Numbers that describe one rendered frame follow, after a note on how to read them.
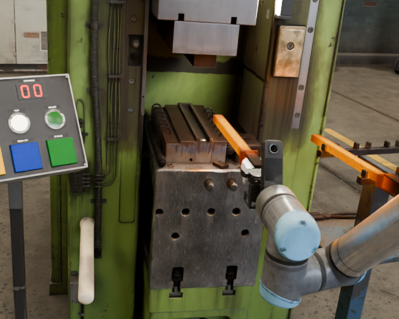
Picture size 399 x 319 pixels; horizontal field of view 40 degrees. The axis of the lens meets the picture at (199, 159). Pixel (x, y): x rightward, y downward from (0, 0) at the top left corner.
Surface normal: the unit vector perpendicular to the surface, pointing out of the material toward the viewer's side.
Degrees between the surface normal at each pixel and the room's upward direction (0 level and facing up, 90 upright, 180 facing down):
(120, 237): 90
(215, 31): 90
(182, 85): 90
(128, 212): 90
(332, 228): 0
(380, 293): 0
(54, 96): 60
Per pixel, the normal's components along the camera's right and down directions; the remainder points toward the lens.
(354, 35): 0.36, 0.37
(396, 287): 0.08, -0.93
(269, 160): 0.18, -0.11
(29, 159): 0.55, -0.17
